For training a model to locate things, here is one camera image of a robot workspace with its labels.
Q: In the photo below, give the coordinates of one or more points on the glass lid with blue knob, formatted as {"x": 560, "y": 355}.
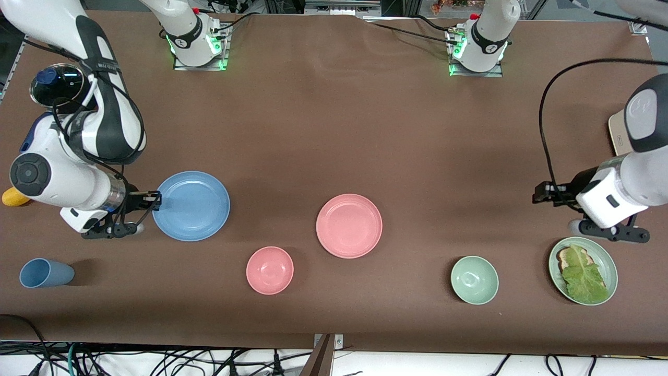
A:
{"x": 62, "y": 86}

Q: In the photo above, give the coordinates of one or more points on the green lettuce leaf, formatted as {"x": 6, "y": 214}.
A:
{"x": 584, "y": 282}

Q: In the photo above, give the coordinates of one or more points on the dark metal bar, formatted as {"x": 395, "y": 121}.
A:
{"x": 318, "y": 363}

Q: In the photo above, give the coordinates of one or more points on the large pink shallow plate bowl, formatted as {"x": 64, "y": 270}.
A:
{"x": 348, "y": 225}

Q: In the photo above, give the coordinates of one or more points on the blue shallow plate bowl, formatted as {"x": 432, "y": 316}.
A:
{"x": 194, "y": 206}

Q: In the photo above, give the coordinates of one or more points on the blue plastic cup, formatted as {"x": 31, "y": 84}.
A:
{"x": 47, "y": 273}

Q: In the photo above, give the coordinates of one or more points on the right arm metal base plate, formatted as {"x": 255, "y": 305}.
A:
{"x": 224, "y": 55}

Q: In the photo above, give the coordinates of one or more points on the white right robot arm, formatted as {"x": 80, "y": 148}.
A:
{"x": 62, "y": 183}

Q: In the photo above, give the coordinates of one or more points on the grey power strip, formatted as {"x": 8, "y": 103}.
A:
{"x": 342, "y": 8}

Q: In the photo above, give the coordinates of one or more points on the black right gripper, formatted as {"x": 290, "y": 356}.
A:
{"x": 133, "y": 200}

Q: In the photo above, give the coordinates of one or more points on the aluminium frame profile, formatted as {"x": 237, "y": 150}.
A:
{"x": 637, "y": 27}

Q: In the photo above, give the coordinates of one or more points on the small deep pink bowl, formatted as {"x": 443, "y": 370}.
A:
{"x": 270, "y": 270}

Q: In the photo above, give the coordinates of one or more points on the toasted bread slice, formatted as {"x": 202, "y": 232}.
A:
{"x": 562, "y": 257}

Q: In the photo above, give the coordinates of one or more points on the beige toaster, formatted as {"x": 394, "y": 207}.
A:
{"x": 620, "y": 133}

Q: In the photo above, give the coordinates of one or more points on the green shallow plate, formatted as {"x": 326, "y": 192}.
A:
{"x": 606, "y": 261}

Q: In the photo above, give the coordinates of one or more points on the yellow lemon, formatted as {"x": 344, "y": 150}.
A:
{"x": 10, "y": 199}

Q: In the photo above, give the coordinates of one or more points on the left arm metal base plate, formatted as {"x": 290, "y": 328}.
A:
{"x": 477, "y": 74}

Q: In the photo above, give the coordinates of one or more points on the metal table edge bracket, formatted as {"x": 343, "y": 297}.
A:
{"x": 339, "y": 342}

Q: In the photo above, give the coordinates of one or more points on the small deep green bowl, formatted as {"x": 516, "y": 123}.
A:
{"x": 474, "y": 280}

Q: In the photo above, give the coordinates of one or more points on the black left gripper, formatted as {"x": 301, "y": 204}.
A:
{"x": 580, "y": 184}

